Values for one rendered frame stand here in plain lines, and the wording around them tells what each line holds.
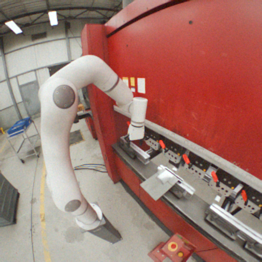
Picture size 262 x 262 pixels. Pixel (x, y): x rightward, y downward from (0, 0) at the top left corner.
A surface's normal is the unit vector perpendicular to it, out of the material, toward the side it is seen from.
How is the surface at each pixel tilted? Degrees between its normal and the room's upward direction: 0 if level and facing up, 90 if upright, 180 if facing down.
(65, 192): 63
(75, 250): 0
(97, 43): 90
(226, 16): 90
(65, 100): 88
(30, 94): 90
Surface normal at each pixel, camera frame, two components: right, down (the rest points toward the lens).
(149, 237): -0.05, -0.86
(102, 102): 0.59, 0.39
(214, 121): -0.81, 0.33
